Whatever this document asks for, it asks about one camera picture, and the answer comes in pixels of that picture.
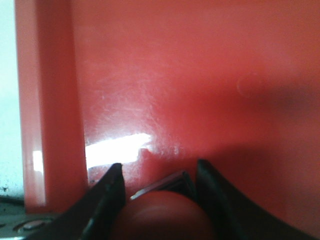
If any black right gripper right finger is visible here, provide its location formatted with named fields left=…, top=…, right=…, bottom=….
left=195, top=159, right=313, bottom=240

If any red plastic tray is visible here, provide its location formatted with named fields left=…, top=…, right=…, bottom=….
left=14, top=0, right=320, bottom=237

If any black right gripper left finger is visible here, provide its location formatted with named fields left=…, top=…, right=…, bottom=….
left=26, top=163, right=126, bottom=240

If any red mushroom push button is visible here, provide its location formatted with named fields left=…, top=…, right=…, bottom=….
left=111, top=170, right=213, bottom=240

